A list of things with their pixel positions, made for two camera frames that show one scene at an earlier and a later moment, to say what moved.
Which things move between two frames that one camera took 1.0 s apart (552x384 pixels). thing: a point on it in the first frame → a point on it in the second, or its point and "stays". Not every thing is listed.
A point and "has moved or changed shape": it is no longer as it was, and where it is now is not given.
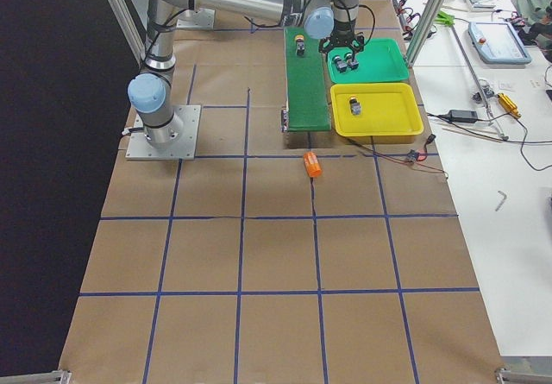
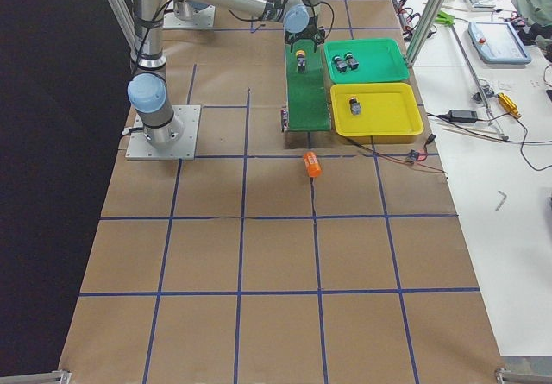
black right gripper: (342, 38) → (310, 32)
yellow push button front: (300, 46) has moved or changed shape
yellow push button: (355, 106) stays
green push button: (341, 66) stays
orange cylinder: (313, 166) stays
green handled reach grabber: (446, 19) stays
